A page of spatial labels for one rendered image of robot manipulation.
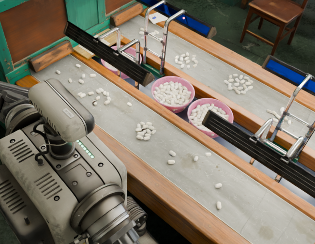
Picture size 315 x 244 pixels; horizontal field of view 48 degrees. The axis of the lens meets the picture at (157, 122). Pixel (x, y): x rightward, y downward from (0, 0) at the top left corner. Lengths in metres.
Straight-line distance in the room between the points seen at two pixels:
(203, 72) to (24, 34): 1.12
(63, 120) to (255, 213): 1.19
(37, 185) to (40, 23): 1.42
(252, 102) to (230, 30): 2.01
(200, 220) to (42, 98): 1.03
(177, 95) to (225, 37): 1.95
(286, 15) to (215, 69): 1.49
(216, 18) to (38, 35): 2.54
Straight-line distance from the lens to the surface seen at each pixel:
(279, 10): 3.79
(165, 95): 2.17
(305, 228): 1.86
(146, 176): 1.77
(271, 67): 2.01
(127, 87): 2.17
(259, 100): 2.29
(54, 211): 0.93
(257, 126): 2.12
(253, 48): 3.99
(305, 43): 4.31
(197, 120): 2.08
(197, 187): 1.80
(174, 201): 1.72
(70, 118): 0.84
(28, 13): 2.17
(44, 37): 2.31
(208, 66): 2.43
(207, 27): 2.14
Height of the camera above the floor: 2.27
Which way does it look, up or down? 49 degrees down
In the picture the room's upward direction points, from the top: 6 degrees clockwise
